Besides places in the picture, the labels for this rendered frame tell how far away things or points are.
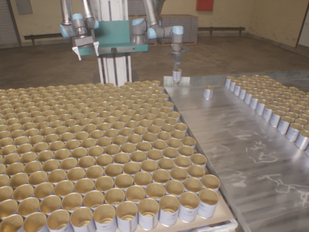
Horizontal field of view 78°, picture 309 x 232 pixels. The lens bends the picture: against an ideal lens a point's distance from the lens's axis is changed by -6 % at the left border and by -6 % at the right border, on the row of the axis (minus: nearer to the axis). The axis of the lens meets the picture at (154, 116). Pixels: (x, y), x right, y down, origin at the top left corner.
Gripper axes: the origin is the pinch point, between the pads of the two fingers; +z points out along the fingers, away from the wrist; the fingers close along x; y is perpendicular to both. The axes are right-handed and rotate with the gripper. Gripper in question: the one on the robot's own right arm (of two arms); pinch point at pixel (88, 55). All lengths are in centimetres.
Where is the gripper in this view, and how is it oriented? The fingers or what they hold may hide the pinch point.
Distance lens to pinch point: 165.7
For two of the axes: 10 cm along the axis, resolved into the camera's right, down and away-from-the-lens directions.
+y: -2.6, -1.3, 9.6
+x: -9.3, 2.9, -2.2
